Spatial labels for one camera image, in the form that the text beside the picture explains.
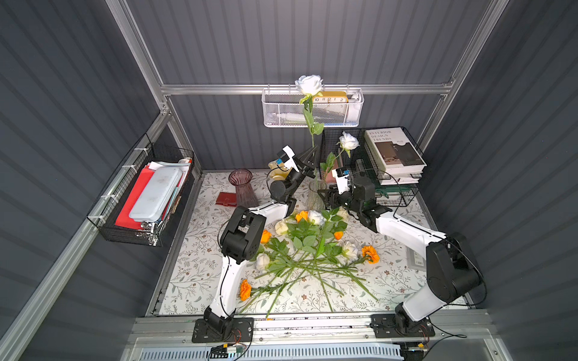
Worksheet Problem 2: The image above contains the white wire wall basket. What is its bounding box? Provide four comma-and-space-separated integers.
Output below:
261, 88, 364, 128

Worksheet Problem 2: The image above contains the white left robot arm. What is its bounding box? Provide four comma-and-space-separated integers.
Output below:
203, 154, 315, 339

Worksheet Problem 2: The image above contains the orange flower right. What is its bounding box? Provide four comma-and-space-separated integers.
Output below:
362, 245, 380, 264

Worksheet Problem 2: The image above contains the purple glass vase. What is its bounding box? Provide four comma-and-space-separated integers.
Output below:
228, 168, 259, 208

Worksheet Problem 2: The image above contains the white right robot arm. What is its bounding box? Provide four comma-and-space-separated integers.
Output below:
318, 174, 485, 335

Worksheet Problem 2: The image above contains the red folder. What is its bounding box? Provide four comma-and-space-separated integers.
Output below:
114, 164, 154, 230

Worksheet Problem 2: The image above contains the clear glass vase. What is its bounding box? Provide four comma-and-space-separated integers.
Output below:
306, 180, 327, 212

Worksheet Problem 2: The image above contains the black wire wall basket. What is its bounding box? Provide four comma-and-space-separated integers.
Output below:
87, 135, 195, 247

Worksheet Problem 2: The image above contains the red wallet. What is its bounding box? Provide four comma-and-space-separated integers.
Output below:
215, 192, 237, 207

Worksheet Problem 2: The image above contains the orange flower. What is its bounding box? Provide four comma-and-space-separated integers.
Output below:
362, 245, 380, 264
239, 279, 252, 302

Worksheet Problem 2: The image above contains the orange flower lower left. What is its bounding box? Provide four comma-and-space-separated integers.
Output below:
239, 279, 252, 302

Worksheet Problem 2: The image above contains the black wire desk organizer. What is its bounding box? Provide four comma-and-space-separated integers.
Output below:
321, 126, 427, 207

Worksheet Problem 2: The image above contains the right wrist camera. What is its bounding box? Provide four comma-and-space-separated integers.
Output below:
331, 167, 351, 195

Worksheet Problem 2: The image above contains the yellow ruffled vase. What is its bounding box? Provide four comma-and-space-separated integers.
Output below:
268, 159, 291, 181

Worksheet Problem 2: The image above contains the white plastic case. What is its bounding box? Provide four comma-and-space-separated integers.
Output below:
129, 166, 182, 223

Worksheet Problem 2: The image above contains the cream rose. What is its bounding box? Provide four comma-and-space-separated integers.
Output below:
275, 220, 289, 236

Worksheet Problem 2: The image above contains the white hardcover book stack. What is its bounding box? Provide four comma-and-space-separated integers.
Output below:
364, 127, 427, 178

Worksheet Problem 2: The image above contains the white rose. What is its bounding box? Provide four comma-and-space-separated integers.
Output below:
295, 75, 324, 146
320, 132, 360, 180
308, 210, 325, 227

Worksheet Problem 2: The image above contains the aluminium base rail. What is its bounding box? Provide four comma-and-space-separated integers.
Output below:
121, 309, 512, 360

